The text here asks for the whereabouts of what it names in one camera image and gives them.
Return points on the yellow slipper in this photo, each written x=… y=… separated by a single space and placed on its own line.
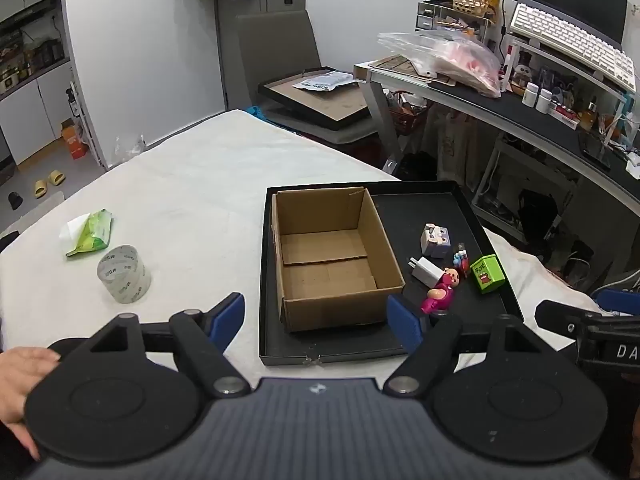
x=56 y=177
x=40 y=188

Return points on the pink dinosaur figurine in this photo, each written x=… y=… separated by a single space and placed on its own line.
x=439 y=298

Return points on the black shallow tray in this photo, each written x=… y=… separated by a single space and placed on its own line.
x=404 y=208

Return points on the person's left hand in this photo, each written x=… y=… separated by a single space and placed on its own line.
x=23 y=368

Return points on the white usb charger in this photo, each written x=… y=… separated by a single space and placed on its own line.
x=425 y=271

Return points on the small red blue figurine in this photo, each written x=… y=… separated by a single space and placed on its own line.
x=461 y=261

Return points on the grey chair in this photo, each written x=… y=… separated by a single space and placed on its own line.
x=281 y=44

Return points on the grey desk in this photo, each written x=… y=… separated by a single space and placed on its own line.
x=507 y=114

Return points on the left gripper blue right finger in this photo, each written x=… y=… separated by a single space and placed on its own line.
x=430 y=341

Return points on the clear plastic bag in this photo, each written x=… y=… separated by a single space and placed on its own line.
x=453 y=54

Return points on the orange box on floor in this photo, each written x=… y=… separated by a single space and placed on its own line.
x=69 y=132

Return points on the white paper packet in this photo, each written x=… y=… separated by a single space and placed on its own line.
x=326 y=82

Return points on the white tablecloth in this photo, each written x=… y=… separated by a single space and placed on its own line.
x=193 y=208

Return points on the clear tape roll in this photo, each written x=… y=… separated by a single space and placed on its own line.
x=124 y=275

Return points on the white pill bottle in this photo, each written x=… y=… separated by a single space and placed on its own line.
x=530 y=94

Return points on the lavender cube figurine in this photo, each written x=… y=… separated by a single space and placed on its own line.
x=435 y=241

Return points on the white keyboard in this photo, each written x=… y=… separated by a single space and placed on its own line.
x=574 y=42

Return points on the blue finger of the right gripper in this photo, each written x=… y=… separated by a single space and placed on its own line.
x=618 y=301

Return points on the green wet wipes pack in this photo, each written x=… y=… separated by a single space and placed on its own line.
x=86 y=233

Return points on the brown cardboard box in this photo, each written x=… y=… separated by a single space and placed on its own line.
x=335 y=265

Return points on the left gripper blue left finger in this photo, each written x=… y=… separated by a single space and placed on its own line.
x=200 y=340

